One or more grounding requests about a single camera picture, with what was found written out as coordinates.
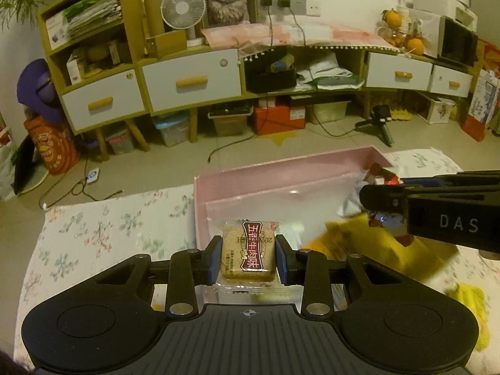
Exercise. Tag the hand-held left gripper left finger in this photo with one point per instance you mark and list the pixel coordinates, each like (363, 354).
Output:
(215, 259)

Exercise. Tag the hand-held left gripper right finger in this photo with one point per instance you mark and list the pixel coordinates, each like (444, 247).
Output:
(281, 259)

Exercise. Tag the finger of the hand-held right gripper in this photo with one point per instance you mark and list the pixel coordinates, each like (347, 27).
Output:
(382, 201)
(468, 179)

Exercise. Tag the red brown snack packet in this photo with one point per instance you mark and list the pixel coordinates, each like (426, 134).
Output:
(390, 226)

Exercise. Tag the clear biscuit packet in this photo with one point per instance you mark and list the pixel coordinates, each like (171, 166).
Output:
(246, 250)

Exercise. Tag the plain yellow snack packet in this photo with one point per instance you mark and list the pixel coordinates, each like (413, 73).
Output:
(468, 312)
(371, 250)

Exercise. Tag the pink cardboard box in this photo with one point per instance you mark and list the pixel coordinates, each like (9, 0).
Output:
(273, 187)

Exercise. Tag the red printed paper bag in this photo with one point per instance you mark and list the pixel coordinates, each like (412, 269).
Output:
(482, 105)

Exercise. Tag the white printed box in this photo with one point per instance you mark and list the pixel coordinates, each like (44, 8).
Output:
(435, 110)

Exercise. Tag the black handheld tripod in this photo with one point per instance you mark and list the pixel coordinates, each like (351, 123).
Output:
(381, 119)

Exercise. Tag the yellow foam tray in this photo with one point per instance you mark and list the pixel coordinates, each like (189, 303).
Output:
(398, 114)

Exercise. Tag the floral tablecloth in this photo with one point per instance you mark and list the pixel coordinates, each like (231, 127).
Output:
(117, 222)

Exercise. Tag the yellow star floor sticker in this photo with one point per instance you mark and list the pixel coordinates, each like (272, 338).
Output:
(281, 138)

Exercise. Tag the red box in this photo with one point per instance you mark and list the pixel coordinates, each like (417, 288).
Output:
(279, 121)

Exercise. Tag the long wooden low cabinet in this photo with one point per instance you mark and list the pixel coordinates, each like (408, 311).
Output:
(359, 70)

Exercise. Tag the clear bin blue lid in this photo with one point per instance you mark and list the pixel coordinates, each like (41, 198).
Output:
(172, 131)

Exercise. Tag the white microwave oven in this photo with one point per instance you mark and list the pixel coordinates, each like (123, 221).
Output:
(457, 41)

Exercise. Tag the loose papers pile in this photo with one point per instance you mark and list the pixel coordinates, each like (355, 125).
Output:
(328, 70)

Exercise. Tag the orange fruit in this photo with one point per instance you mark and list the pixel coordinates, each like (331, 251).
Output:
(415, 46)
(392, 18)

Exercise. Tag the white charger puck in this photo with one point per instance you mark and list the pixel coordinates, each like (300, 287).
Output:
(93, 175)

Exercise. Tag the small clear storage bin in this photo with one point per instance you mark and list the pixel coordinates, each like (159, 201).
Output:
(121, 142)

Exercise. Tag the bag of small orange fruits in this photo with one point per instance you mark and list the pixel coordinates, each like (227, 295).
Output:
(396, 38)

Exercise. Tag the black bag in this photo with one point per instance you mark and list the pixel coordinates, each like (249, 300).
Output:
(269, 76)

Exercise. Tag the pink cabinet cloth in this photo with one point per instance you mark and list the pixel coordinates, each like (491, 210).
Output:
(332, 35)

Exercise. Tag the orange printed bag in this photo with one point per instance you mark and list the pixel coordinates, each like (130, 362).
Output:
(52, 148)

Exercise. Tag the black flat panel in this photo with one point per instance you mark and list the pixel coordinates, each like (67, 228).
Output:
(25, 166)

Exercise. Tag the white printed shopping bag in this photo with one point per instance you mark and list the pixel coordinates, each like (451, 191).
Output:
(8, 164)

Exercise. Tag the small white carton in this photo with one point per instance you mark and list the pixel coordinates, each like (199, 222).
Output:
(74, 68)

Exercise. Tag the purple hat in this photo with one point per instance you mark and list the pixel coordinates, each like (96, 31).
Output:
(37, 90)

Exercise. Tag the tall wooden shelf cabinet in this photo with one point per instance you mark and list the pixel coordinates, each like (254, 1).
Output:
(132, 27)

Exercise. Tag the white desk fan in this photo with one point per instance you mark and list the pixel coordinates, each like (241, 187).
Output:
(183, 7)

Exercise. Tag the stack of papers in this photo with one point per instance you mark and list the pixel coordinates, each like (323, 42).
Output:
(92, 15)

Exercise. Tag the wall socket panel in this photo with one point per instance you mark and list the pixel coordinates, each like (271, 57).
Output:
(300, 7)

